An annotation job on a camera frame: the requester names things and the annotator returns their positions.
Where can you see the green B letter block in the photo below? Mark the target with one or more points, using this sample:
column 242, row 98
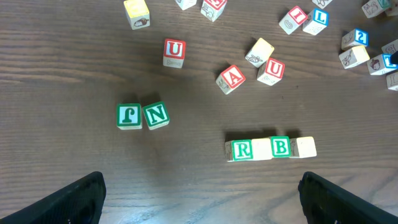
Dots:
column 280, row 146

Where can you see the red U block centre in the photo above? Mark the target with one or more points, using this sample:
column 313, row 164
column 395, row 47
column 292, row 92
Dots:
column 271, row 72

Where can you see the red A letter block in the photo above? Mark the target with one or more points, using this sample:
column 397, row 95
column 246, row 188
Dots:
column 230, row 79

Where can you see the blue 2 number block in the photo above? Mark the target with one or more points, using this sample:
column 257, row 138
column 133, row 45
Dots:
column 354, row 38

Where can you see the green J letter block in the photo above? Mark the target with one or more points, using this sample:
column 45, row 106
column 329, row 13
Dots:
column 129, row 116

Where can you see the red U block left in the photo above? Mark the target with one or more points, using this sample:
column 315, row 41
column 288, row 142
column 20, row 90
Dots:
column 174, row 53

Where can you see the blue T letter block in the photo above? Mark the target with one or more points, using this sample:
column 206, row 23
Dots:
column 381, row 64

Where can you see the blue L letter block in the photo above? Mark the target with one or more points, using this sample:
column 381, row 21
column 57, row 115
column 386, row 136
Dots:
column 317, row 21

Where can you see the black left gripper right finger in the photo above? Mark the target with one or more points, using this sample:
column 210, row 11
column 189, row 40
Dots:
column 325, row 202

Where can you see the yellow O letter block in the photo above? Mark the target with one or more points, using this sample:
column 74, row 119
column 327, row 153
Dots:
column 261, row 149

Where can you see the red u block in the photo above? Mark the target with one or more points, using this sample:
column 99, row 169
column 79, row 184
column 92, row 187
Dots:
column 271, row 72
column 174, row 53

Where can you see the red E letter block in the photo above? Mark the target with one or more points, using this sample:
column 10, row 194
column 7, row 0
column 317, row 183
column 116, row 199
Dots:
column 212, row 9

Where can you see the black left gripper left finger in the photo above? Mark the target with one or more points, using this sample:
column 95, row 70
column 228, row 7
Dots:
column 79, row 202

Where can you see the green R letter block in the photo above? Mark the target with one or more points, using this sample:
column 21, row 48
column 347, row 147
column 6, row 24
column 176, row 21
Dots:
column 239, row 150

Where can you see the green Z letter block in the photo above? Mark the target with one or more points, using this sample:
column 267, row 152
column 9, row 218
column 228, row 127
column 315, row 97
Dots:
column 374, row 8

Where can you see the green N letter block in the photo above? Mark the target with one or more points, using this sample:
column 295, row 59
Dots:
column 156, row 115

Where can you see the red I block centre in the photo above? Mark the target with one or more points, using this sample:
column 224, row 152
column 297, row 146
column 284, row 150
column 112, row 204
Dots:
column 293, row 19

